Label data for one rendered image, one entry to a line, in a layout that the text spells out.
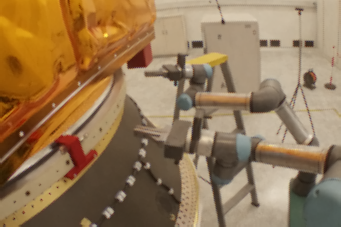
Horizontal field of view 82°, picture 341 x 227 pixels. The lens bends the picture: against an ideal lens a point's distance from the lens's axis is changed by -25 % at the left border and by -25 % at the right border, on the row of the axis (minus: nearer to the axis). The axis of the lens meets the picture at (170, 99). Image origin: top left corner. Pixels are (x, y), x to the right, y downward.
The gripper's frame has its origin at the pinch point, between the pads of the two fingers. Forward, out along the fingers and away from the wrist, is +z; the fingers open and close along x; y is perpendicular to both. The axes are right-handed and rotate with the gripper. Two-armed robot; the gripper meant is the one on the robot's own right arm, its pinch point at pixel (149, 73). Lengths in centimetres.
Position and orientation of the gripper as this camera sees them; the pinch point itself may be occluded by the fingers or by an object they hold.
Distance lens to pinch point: 120.7
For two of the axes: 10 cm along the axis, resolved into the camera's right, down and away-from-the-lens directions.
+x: -3.0, -3.6, 8.8
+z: -9.5, 0.8, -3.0
